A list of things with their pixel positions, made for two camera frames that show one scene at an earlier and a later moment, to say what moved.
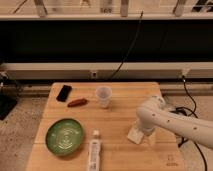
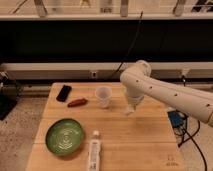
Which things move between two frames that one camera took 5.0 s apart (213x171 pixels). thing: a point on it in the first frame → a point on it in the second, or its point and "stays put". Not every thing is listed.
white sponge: (135, 135) → (129, 109)
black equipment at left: (10, 93) stays put
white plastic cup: (103, 94) stays put
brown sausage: (77, 102) stays put
